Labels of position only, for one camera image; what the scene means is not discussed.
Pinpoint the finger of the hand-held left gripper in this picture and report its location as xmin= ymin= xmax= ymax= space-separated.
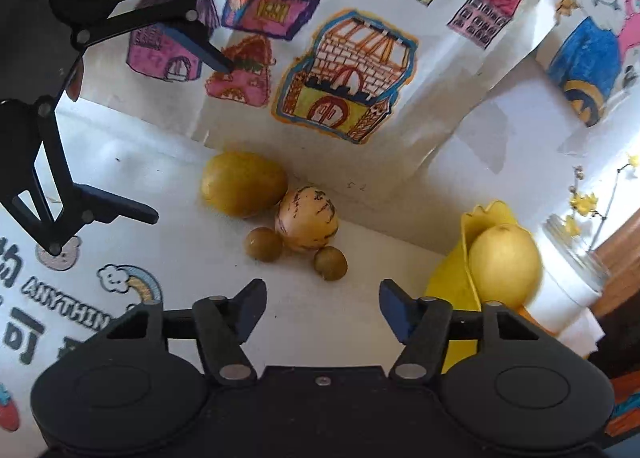
xmin=0 ymin=95 xmax=160 ymax=256
xmin=70 ymin=0 xmax=237 ymax=73

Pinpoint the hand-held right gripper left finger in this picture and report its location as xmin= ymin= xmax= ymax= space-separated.
xmin=102 ymin=278 xmax=268 ymax=386

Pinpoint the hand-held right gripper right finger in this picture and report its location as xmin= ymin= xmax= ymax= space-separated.
xmin=378 ymin=279 xmax=543 ymax=386

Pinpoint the small brown round fruit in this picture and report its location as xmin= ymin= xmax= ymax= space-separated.
xmin=244 ymin=227 xmax=284 ymax=263
xmin=314 ymin=246 xmax=347 ymax=282

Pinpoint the small pale pepino melon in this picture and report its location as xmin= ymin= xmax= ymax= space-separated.
xmin=274 ymin=186 xmax=340 ymax=253

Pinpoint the yellow oval fruit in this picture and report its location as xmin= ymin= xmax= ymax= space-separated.
xmin=201 ymin=151 xmax=289 ymax=219

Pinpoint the yellow plastic bowl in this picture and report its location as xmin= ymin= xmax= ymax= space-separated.
xmin=422 ymin=200 xmax=546 ymax=374

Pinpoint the printed white tablecloth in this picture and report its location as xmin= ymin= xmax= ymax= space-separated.
xmin=0 ymin=98 xmax=501 ymax=439

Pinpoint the yellow pear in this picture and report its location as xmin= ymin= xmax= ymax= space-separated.
xmin=469 ymin=224 xmax=543 ymax=309

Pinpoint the white jar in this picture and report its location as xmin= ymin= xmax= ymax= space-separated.
xmin=525 ymin=213 xmax=611 ymax=339

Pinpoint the yellow flower sprig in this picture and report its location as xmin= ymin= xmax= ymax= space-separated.
xmin=562 ymin=153 xmax=640 ymax=254

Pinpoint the coloured houses drawing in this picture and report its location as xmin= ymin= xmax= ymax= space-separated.
xmin=40 ymin=0 xmax=556 ymax=219

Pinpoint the cartoon child drawing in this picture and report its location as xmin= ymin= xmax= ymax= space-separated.
xmin=500 ymin=0 xmax=640 ymax=129

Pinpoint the wooden door frame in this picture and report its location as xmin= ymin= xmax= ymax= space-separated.
xmin=590 ymin=208 xmax=640 ymax=319

